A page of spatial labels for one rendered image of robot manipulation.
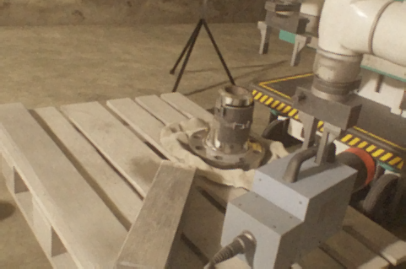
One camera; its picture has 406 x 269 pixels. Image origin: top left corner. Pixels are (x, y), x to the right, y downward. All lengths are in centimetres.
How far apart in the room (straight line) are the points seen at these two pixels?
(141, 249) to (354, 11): 63
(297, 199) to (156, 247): 32
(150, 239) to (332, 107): 48
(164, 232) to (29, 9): 269
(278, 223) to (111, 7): 303
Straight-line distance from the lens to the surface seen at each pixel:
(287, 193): 100
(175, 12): 409
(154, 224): 112
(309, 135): 104
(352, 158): 124
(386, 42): 89
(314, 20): 178
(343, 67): 96
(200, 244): 122
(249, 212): 98
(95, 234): 119
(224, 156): 152
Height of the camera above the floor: 90
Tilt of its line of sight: 23 degrees down
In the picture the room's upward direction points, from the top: 9 degrees clockwise
